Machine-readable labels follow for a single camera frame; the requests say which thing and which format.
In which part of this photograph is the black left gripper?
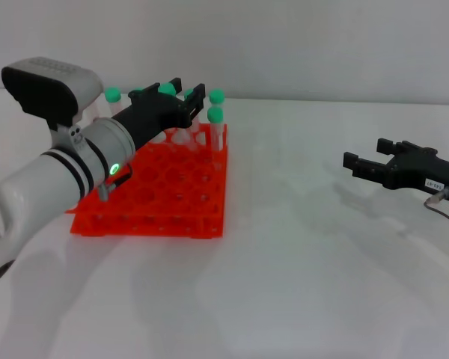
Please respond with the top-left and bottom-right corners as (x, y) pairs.
(112, 77), (206, 150)

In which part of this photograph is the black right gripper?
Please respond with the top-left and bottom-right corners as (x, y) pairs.
(343, 138), (449, 206)

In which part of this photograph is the orange test tube rack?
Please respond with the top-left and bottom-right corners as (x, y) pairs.
(65, 123), (229, 240)

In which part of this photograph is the thin black right gripper cable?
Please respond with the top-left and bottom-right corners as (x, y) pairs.
(424, 186), (449, 230)

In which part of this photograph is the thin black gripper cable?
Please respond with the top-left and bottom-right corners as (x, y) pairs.
(99, 164), (134, 201)
(424, 186), (449, 230)

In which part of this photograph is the thin black left gripper cable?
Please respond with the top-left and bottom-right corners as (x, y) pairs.
(99, 164), (134, 201)

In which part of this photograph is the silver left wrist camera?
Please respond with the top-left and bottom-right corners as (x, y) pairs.
(1, 56), (105, 150)

